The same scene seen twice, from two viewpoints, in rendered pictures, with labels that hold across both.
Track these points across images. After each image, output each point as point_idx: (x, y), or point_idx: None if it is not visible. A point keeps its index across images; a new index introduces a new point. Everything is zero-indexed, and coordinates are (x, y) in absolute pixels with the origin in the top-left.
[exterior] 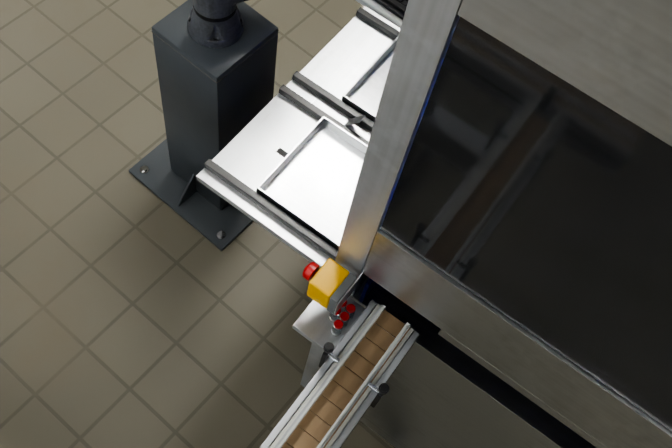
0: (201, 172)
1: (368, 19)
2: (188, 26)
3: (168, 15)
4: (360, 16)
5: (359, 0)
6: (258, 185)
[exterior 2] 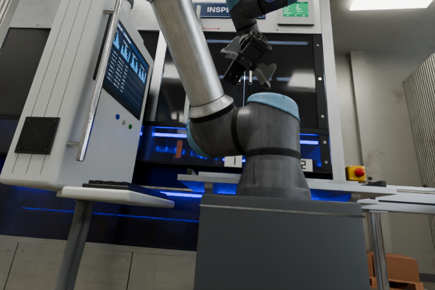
0: (391, 188)
1: (193, 172)
2: (308, 191)
3: (319, 200)
4: (192, 173)
5: (144, 198)
6: (356, 181)
